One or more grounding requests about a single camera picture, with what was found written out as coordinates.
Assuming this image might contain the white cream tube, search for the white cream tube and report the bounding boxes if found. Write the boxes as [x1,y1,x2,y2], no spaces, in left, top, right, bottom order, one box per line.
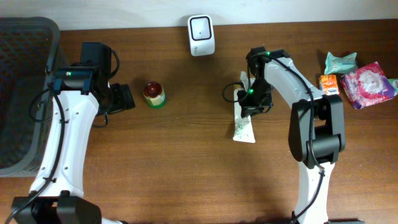
[232,81,256,144]

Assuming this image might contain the grey plastic mesh basket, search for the grey plastic mesh basket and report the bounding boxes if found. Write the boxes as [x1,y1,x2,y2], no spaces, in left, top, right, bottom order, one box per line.
[1,17,68,177]

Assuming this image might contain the red purple tissue pack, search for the red purple tissue pack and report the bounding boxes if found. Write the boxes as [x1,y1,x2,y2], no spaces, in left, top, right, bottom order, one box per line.
[341,62,397,110]

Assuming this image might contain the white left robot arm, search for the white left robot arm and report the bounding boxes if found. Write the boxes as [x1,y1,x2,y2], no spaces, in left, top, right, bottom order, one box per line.
[6,42,135,223]

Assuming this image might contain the teal wipes packet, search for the teal wipes packet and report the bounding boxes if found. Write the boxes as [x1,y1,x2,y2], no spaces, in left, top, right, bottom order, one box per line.
[324,52,358,75]

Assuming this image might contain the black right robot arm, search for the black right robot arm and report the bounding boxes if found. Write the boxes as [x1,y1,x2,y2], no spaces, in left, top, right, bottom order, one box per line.
[238,47,346,224]

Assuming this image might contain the white barcode scanner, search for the white barcode scanner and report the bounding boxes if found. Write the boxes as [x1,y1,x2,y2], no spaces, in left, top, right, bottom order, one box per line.
[187,15,215,57]

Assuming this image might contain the green lid jar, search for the green lid jar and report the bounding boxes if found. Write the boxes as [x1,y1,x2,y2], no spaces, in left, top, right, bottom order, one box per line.
[143,82,166,108]

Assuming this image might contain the small orange box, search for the small orange box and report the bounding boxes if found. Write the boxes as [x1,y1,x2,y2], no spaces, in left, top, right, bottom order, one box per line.
[318,74,340,95]

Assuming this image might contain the green kleenex tissue pack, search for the green kleenex tissue pack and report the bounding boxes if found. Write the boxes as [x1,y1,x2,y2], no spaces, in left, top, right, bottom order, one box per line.
[388,78,398,93]

